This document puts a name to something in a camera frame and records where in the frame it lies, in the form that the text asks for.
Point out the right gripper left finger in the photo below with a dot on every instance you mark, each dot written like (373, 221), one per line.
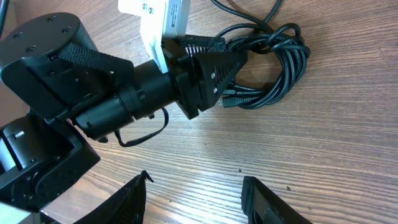
(126, 206)

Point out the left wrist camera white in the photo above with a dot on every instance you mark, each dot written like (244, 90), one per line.
(159, 19)

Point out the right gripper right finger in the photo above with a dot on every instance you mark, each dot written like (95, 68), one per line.
(262, 206)

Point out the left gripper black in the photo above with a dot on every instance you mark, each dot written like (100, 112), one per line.
(203, 80)

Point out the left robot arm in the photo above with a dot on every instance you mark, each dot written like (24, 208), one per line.
(76, 93)

